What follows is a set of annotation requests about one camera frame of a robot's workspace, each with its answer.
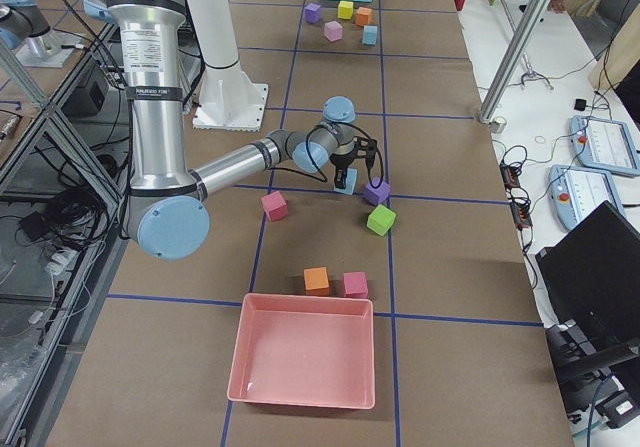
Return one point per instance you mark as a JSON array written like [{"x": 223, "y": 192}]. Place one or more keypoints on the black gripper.
[{"x": 341, "y": 161}]

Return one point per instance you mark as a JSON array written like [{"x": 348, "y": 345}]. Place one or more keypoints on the light blue block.
[
  {"x": 350, "y": 182},
  {"x": 369, "y": 35}
]

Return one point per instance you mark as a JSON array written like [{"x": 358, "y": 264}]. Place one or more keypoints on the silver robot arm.
[
  {"x": 164, "y": 211},
  {"x": 20, "y": 20}
]

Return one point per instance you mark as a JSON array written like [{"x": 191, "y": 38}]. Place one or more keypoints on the purple block right side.
[{"x": 376, "y": 191}]

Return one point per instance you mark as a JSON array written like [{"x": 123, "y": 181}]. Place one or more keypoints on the purple block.
[
  {"x": 312, "y": 13},
  {"x": 376, "y": 191}
]

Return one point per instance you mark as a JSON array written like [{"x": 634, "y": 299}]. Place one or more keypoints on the green block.
[{"x": 381, "y": 220}]

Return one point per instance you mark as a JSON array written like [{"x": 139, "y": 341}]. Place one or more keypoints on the orange block near pink tray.
[{"x": 316, "y": 281}]

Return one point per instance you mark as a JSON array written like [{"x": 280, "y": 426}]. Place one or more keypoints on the light pink block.
[{"x": 333, "y": 31}]

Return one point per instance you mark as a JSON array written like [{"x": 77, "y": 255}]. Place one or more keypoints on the orange block left side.
[{"x": 363, "y": 16}]

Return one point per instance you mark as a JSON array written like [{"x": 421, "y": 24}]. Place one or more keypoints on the purple block left side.
[{"x": 312, "y": 13}]

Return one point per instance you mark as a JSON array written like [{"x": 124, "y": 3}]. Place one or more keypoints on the yellow block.
[{"x": 345, "y": 9}]

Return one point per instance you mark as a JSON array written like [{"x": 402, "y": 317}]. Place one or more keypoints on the pink plastic tray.
[{"x": 304, "y": 351}]

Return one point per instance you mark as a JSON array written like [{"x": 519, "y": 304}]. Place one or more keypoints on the teach pendant near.
[{"x": 577, "y": 191}]

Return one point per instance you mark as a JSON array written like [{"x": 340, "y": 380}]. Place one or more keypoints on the teach pendant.
[
  {"x": 604, "y": 144},
  {"x": 577, "y": 191}
]

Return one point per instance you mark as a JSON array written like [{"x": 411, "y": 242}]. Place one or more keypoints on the teach pendant far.
[{"x": 604, "y": 144}]

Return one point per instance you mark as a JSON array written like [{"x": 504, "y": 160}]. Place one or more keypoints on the black laptop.
[{"x": 592, "y": 274}]

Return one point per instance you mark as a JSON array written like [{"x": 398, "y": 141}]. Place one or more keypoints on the pink block near pedestal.
[{"x": 274, "y": 206}]

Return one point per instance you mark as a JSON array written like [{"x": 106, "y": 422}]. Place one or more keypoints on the aluminium frame post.
[{"x": 514, "y": 51}]

